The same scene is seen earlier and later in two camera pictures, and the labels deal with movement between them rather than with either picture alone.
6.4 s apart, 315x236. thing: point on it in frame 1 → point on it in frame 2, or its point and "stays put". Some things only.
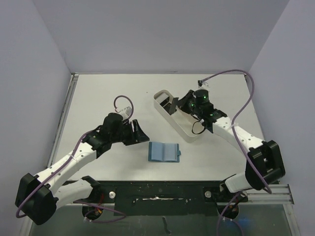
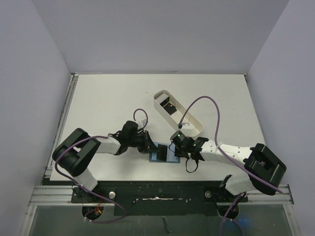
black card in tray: x=167 y=107 stays put
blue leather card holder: x=163 y=152 stays put
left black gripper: x=141 y=137 → x=146 y=138
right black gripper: x=184 y=103 → x=175 y=149
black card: x=173 y=105 → x=162 y=154
